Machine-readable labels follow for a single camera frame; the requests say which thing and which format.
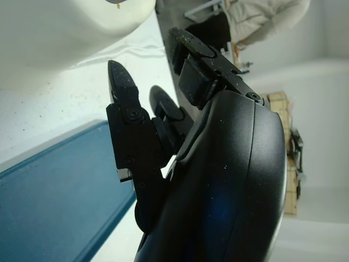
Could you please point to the person in beige jacket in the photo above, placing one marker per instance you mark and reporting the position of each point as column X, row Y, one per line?
column 259, row 19

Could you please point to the cream two-slot toaster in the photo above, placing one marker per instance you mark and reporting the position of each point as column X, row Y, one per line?
column 54, row 32

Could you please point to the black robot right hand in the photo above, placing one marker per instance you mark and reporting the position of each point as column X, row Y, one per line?
column 223, row 163

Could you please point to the blue plastic tray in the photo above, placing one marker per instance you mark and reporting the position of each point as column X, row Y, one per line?
column 54, row 191

